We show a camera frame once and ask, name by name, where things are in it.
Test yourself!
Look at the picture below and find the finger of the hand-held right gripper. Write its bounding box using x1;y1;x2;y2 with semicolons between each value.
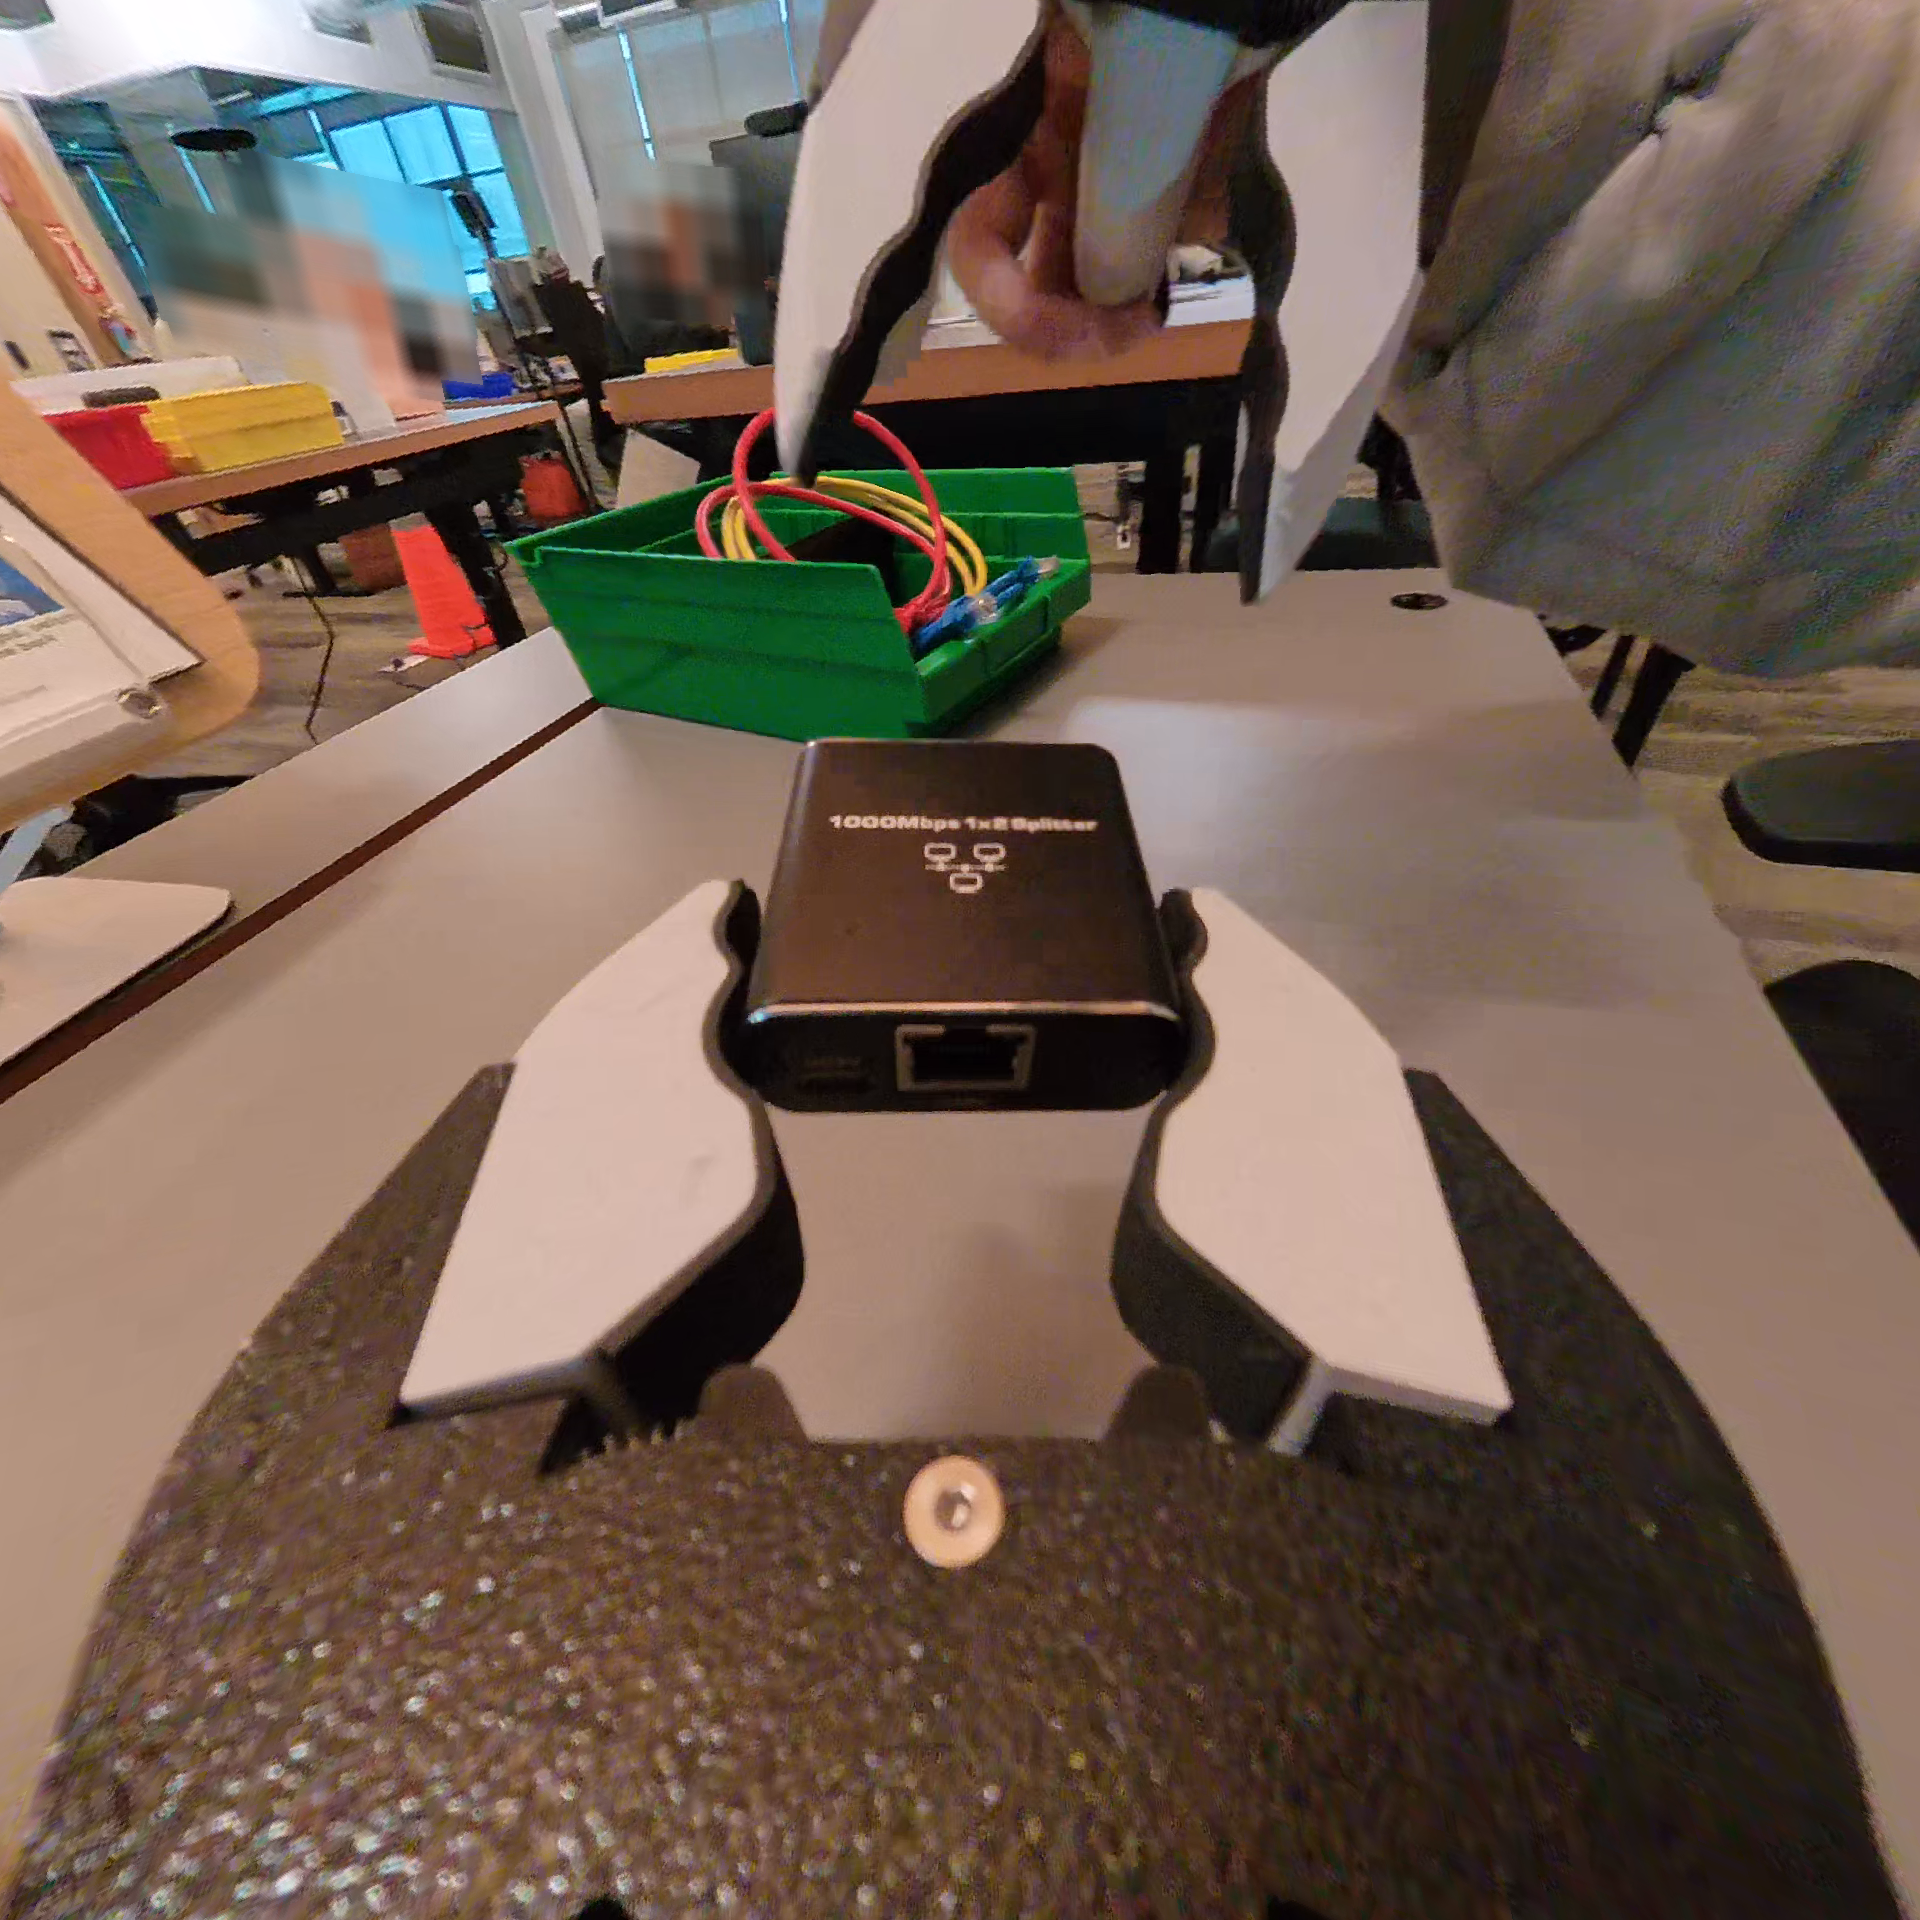
1224;0;1433;602
775;0;1057;490

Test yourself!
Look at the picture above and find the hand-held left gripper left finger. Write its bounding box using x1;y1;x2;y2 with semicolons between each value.
398;880;806;1418

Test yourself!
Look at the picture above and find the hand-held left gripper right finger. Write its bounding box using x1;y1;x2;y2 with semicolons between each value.
1110;888;1518;1430

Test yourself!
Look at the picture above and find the red ethernet cable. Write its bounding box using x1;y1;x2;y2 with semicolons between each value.
728;411;965;635

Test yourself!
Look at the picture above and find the yellow ethernet cable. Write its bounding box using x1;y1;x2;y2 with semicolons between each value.
697;475;993;606

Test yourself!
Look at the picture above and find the blue ethernet cable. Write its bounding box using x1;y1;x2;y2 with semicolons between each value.
898;562;1056;658

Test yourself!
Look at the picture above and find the black ethernet splitter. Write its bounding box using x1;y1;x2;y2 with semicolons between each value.
742;738;1193;1116

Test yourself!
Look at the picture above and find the green plastic bin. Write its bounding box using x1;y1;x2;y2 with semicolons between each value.
504;466;1097;742

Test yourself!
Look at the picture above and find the person's right forearm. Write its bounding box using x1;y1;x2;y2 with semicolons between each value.
1380;0;1920;682

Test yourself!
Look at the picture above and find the person's right hand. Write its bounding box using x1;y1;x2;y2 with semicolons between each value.
945;54;1261;365

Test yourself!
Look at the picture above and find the wooden background desk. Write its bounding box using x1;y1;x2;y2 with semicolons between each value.
601;315;1253;575

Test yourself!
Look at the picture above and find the orange traffic cone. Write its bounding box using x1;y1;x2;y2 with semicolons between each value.
392;516;503;666

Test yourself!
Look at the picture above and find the small yellow plastic bin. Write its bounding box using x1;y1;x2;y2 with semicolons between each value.
134;379;349;475

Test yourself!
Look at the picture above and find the instruction sheet board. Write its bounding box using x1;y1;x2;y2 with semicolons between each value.
0;391;263;838

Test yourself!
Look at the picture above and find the red plastic bin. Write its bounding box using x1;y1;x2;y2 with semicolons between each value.
46;407;184;494

